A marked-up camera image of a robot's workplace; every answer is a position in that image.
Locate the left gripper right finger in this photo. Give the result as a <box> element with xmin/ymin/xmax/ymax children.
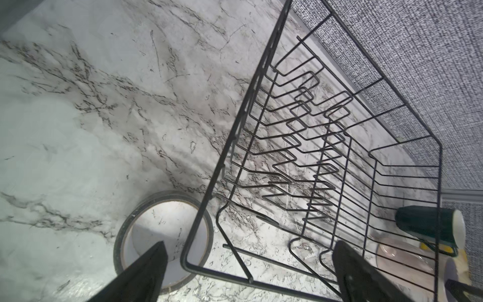
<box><xmin>332</xmin><ymin>241</ymin><xmax>411</xmax><ymax>301</ymax></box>

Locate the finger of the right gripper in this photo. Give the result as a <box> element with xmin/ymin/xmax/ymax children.
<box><xmin>445</xmin><ymin>279</ymin><xmax>482</xmax><ymax>302</ymax></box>

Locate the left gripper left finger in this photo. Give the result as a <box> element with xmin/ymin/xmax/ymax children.
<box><xmin>89</xmin><ymin>241</ymin><xmax>168</xmax><ymax>302</ymax></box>

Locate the pink ceramic mug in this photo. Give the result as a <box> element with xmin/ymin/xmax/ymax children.
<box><xmin>376</xmin><ymin>237</ymin><xmax>459</xmax><ymax>301</ymax></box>

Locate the dark green ceramic mug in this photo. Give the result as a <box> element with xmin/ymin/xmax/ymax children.
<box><xmin>395</xmin><ymin>206</ymin><xmax>466</xmax><ymax>257</ymax></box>

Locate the black wire dish rack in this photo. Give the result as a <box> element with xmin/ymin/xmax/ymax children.
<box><xmin>181</xmin><ymin>1</ymin><xmax>442</xmax><ymax>301</ymax></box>

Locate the yellow bowl with green handle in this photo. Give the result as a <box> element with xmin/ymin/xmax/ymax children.
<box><xmin>439</xmin><ymin>244</ymin><xmax>470</xmax><ymax>281</ymax></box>

